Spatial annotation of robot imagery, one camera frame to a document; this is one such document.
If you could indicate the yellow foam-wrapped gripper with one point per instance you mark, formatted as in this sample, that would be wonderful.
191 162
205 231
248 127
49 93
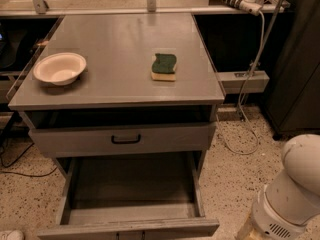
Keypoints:
271 218

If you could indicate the grey metal box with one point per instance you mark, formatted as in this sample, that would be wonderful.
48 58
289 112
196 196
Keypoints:
239 81

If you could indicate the grey top drawer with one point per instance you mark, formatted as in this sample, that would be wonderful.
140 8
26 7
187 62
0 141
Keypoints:
122 140

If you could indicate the white sneaker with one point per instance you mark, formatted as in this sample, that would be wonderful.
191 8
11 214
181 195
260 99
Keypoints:
11 235

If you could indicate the grey drawer cabinet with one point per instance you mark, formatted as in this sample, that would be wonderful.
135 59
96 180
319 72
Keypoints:
116 88

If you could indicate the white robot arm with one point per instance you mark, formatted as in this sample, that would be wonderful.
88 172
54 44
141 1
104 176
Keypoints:
282 209

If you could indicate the white power strip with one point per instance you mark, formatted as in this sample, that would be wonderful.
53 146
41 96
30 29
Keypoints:
249 6

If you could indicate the green yellow sponge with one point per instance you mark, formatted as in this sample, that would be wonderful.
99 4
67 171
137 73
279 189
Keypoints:
164 67

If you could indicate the grey drawer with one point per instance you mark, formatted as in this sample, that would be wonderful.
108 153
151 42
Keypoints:
131 197
122 140

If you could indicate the white bowl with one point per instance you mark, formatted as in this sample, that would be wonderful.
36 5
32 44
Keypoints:
60 69

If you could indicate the metal rail shelf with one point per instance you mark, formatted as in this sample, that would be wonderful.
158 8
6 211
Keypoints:
133 4

